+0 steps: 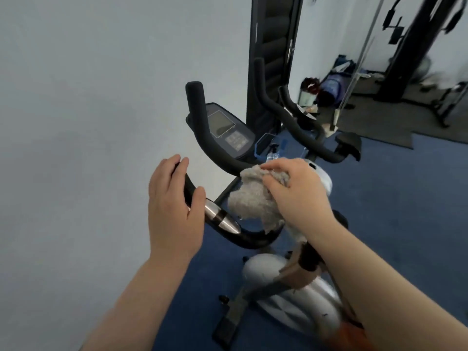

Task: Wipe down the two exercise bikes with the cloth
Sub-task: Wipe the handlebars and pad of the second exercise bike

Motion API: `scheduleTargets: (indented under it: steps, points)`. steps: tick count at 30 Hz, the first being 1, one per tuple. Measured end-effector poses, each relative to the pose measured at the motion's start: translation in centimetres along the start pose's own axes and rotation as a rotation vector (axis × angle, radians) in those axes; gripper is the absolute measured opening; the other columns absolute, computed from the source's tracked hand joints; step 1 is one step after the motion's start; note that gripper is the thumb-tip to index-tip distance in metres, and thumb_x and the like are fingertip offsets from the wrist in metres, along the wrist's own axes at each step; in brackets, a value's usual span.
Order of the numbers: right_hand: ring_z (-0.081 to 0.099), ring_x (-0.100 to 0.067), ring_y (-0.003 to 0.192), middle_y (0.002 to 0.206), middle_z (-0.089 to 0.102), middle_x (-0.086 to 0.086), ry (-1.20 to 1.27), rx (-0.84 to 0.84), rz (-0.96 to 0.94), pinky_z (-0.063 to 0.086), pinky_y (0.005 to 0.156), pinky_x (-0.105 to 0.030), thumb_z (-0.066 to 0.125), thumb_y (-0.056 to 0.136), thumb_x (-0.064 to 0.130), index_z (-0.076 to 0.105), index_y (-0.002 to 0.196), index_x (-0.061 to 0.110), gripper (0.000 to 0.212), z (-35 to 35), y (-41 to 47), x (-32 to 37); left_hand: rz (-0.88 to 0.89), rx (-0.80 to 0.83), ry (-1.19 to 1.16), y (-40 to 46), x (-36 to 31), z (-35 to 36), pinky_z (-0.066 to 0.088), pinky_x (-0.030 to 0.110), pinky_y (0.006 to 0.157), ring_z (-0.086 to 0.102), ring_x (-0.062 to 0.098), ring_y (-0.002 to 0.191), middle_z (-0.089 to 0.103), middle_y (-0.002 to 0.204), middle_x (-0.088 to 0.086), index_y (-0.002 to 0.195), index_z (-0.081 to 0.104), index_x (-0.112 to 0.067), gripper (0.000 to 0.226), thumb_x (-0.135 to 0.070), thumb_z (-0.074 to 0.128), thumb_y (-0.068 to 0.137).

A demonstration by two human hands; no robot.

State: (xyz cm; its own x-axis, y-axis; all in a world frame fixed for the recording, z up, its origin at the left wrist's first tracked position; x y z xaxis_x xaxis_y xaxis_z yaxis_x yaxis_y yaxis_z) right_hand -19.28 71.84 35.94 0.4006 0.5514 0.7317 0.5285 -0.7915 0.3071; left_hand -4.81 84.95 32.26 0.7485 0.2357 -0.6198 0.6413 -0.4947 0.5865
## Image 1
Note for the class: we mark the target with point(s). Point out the person's right hand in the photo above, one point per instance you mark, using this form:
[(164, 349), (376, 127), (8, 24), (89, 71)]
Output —
[(303, 201)]

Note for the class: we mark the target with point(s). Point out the person's left hand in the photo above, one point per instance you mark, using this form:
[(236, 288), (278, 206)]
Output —
[(172, 219)]

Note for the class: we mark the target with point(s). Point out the grey cleaning cloth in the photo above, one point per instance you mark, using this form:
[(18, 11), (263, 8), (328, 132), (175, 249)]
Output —
[(252, 201)]

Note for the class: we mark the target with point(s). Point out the person's left forearm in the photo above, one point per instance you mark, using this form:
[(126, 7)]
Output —
[(139, 310)]

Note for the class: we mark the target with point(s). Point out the person's right forearm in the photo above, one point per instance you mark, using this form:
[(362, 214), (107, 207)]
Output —
[(384, 288)]

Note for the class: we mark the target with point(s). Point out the clear spray bottle black nozzle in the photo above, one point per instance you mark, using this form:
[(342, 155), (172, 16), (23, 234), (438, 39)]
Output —
[(272, 154)]

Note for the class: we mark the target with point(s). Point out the clear blue acrylic side table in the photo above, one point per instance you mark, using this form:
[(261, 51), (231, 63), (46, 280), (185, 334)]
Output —
[(261, 142)]

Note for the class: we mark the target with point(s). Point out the black waste bin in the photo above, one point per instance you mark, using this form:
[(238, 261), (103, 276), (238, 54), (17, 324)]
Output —
[(312, 110)]

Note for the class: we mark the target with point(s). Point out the pale green vase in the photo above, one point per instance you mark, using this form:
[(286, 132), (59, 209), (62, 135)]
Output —
[(304, 98)]

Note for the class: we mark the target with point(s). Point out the black floor mat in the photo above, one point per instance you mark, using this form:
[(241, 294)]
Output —
[(384, 120)]

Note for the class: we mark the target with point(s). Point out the dark red flower bouquet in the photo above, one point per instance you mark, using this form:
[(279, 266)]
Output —
[(310, 85)]

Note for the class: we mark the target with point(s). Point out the blue rolled mat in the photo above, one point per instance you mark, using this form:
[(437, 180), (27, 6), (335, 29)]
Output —
[(334, 89)]

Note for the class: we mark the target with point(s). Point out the blue cloth pile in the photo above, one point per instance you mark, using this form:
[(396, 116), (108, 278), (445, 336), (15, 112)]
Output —
[(345, 65)]

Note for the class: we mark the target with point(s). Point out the black door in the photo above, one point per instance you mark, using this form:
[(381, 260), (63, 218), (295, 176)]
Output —
[(270, 40)]

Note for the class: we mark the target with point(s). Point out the black weight bench frame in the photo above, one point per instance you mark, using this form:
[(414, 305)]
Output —
[(448, 102)]

